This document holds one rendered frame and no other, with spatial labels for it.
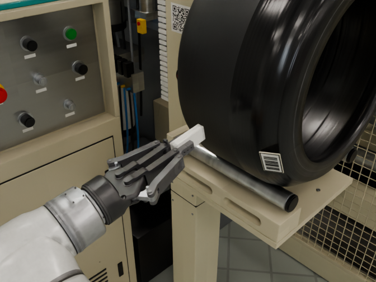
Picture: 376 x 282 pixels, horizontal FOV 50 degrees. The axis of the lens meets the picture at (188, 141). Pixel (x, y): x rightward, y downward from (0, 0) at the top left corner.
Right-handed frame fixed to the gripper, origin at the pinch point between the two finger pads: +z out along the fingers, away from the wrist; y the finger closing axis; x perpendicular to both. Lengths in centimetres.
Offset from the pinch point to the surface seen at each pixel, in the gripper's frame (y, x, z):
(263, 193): -2.3, 25.9, 16.7
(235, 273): 34, 121, 37
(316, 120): 5, 27, 48
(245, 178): 3.4, 24.8, 17.2
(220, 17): 5.5, -15.7, 16.4
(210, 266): 29, 91, 20
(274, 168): -9.2, 10.5, 12.5
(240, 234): 49, 125, 56
